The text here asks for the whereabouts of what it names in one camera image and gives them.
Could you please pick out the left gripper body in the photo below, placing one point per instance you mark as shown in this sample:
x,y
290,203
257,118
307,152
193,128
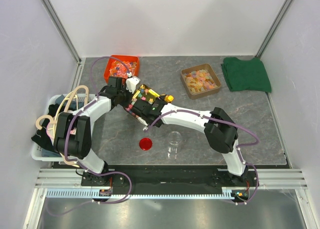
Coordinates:
x,y
125,96

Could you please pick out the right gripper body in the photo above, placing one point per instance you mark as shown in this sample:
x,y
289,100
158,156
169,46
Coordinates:
x,y
158,99

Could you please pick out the star candy tin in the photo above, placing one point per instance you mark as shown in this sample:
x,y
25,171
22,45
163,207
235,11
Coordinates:
x,y
145,93

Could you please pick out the yellow plastic scoop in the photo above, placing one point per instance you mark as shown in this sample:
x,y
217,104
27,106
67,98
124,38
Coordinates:
x,y
169,98

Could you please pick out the orange candy box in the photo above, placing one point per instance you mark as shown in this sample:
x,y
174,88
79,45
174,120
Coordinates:
x,y
115,68

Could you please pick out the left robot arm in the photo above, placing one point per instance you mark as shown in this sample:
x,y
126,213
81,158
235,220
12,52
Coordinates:
x,y
73,136

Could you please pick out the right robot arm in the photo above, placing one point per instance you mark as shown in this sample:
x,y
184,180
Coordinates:
x,y
216,125

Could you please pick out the red jar lid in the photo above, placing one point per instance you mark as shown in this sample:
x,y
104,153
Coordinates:
x,y
145,144

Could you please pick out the clear glass jar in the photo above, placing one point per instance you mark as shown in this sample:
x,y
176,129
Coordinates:
x,y
174,140

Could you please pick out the brown gummy candy box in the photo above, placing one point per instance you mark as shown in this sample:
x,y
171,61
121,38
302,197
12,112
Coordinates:
x,y
200,81

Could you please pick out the beige clothes hanger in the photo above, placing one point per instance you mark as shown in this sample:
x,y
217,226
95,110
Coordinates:
x,y
46,124

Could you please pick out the white laundry basket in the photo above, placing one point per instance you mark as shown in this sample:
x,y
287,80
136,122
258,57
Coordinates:
x,y
40,154

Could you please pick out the green folded cloth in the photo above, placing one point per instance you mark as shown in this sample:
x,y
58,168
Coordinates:
x,y
245,75

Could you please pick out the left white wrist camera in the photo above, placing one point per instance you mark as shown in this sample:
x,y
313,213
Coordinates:
x,y
131,84

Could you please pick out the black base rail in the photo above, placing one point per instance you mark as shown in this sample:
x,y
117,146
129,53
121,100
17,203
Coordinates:
x,y
211,175

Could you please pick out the white cable duct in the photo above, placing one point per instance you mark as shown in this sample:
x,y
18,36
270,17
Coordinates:
x,y
77,193

